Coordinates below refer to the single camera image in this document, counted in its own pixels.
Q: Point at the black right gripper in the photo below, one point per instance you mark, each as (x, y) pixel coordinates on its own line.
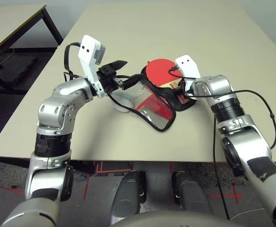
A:
(184, 91)

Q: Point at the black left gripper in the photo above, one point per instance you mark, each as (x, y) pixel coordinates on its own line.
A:
(107, 78)

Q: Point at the red and black paddle case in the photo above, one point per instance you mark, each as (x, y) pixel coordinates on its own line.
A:
(156, 106)

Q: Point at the red ping-pong paddle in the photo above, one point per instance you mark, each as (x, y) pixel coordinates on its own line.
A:
(159, 71)

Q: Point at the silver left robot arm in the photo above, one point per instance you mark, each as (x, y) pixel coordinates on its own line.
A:
(57, 106)

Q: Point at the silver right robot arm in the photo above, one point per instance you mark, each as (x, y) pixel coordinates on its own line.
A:
(246, 142)

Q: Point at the grey right robot leg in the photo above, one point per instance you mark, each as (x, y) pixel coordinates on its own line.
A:
(189, 194)

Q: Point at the grey robot leg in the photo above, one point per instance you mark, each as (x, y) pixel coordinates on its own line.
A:
(126, 196)
(189, 194)

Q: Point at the black foam mat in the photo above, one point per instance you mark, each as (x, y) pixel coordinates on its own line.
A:
(14, 66)

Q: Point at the grey left robot leg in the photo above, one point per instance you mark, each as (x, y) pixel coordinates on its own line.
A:
(126, 196)

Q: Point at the grey robot torso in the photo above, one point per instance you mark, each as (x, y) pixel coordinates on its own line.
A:
(171, 220)

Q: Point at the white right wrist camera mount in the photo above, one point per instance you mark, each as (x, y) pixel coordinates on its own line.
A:
(187, 65)

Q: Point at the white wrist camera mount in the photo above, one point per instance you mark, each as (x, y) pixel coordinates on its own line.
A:
(88, 54)
(187, 65)

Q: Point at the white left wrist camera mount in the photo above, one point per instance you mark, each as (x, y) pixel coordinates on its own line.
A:
(88, 54)

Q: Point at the beige side table black frame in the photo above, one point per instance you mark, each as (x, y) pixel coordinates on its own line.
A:
(10, 19)

